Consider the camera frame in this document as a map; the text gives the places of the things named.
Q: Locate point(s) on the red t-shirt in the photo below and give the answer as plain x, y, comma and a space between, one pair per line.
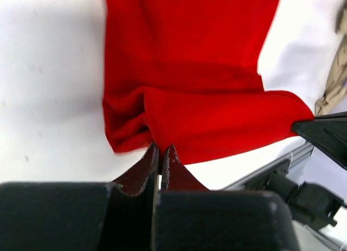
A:
184, 73

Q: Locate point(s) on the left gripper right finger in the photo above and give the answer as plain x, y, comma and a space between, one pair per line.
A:
187, 216

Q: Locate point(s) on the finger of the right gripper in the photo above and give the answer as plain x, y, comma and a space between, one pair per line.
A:
327, 133

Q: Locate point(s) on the aluminium rail frame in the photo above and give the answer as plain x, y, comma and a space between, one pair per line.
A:
308, 238

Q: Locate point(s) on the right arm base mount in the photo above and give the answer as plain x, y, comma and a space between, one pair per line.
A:
310, 204

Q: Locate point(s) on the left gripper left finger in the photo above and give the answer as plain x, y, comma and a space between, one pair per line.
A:
113, 215

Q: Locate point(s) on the beige t-shirt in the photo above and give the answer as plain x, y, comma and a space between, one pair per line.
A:
335, 89

